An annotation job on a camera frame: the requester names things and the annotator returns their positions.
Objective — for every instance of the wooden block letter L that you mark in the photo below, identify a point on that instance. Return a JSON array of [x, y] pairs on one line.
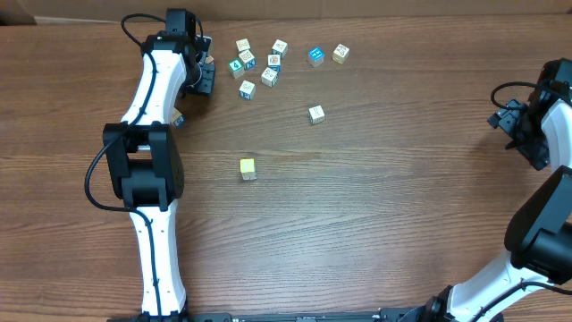
[[269, 77]]

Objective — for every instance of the wooden block blue five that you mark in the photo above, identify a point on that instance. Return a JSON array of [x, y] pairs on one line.
[[177, 119]]

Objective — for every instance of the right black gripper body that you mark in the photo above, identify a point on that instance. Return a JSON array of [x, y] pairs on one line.
[[531, 137]]

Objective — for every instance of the wooden block green four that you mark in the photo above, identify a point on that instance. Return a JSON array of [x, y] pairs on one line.
[[236, 68]]

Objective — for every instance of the cardboard backdrop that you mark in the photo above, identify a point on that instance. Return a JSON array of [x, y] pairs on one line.
[[18, 12]]

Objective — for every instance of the wooden block blue X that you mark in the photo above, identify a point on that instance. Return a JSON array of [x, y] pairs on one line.
[[248, 59]]

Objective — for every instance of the plain top wooden block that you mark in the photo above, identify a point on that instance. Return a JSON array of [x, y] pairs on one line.
[[242, 45]]

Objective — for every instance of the wooden block far blue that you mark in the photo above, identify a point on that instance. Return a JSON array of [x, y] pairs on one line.
[[280, 48]]

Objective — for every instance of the wooden block blue side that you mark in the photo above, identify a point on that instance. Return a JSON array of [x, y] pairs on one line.
[[274, 62]]

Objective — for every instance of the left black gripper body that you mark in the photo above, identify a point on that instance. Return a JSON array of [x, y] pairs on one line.
[[201, 79]]

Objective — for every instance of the wooden block blue P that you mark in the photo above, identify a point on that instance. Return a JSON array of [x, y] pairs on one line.
[[247, 89]]

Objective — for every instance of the wooden block yellow edge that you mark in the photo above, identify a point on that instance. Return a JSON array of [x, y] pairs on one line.
[[340, 54]]

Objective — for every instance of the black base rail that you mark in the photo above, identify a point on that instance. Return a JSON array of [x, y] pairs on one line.
[[383, 315]]

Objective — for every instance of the yellow wooden block S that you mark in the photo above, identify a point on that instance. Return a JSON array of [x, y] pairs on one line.
[[248, 169]]

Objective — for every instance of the blue top wooden block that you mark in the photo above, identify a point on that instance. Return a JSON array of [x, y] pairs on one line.
[[315, 56]]

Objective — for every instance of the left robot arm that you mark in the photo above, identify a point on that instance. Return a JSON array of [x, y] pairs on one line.
[[147, 172]]

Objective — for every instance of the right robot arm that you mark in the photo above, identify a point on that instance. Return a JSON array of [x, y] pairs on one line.
[[537, 242]]

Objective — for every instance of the wooden block green letter I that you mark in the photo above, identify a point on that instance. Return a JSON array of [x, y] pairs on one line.
[[316, 114]]

